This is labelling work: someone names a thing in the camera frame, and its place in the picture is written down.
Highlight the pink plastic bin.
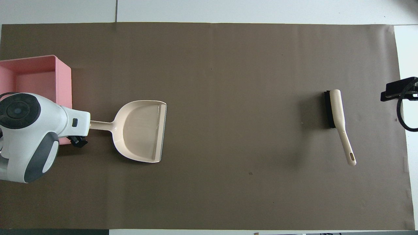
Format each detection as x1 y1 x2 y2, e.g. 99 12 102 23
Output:
0 55 72 145

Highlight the beige plastic dustpan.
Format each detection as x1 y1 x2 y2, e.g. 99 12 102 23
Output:
90 100 167 163

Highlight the beige brush with black bristles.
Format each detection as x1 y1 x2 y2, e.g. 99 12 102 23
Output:
324 89 357 166

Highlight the black stand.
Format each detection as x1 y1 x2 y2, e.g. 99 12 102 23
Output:
380 77 418 102

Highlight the black cable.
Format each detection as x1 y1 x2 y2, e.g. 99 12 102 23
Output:
396 84 418 132

